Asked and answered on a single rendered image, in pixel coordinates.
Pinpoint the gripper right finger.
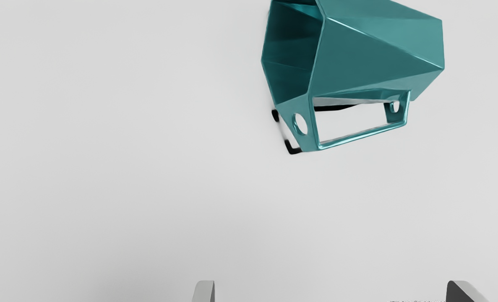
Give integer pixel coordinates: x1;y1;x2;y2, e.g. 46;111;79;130
445;280;490;302

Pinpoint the teal faceted mug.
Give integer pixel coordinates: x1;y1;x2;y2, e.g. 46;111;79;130
261;0;445;152

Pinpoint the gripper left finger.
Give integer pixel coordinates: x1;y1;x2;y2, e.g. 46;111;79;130
192;280;216;302

